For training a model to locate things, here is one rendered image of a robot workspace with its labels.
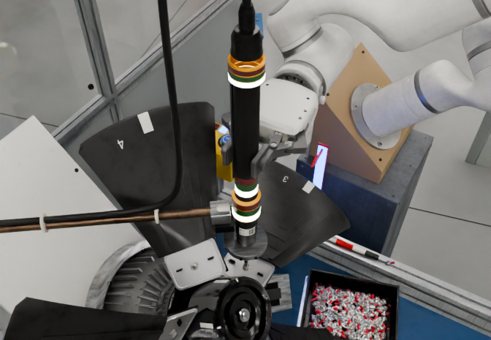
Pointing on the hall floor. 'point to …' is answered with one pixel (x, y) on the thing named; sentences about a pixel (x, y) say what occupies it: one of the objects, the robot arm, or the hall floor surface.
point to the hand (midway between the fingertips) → (245, 155)
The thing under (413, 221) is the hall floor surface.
